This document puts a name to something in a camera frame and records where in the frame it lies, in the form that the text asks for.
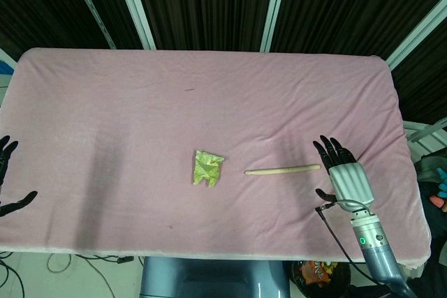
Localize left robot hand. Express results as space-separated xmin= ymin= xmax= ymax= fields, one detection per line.
xmin=0 ymin=135 xmax=38 ymax=218

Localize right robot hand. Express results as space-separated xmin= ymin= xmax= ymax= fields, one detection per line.
xmin=312 ymin=135 xmax=376 ymax=212

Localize beige wooden stick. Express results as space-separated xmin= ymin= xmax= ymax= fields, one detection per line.
xmin=244 ymin=163 xmax=321 ymax=177

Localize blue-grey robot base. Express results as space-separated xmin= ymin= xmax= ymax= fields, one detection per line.
xmin=138 ymin=257 xmax=291 ymax=298

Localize colourful clutter pile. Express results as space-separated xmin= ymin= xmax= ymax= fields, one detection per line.
xmin=414 ymin=153 xmax=447 ymax=264

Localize white metal rack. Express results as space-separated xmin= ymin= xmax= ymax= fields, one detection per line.
xmin=404 ymin=120 xmax=447 ymax=154

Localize black bin with snack wrappers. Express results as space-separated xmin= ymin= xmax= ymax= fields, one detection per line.
xmin=292 ymin=260 xmax=351 ymax=291

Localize blue and white box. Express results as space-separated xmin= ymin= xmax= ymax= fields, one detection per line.
xmin=0 ymin=47 xmax=18 ymax=107

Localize crumpled green wrapper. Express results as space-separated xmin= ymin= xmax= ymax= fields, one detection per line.
xmin=191 ymin=149 xmax=226 ymax=188

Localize pink table cloth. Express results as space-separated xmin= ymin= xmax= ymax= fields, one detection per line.
xmin=0 ymin=47 xmax=433 ymax=269

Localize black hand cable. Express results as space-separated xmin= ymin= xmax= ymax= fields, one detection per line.
xmin=314 ymin=199 xmax=388 ymax=287

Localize black floor cables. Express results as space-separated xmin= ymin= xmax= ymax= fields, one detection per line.
xmin=0 ymin=251 xmax=145 ymax=298

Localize white curtain frame post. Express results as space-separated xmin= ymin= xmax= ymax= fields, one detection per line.
xmin=259 ymin=0 xmax=292 ymax=53
xmin=64 ymin=0 xmax=117 ymax=50
xmin=386 ymin=4 xmax=447 ymax=71
xmin=110 ymin=0 xmax=156 ymax=51

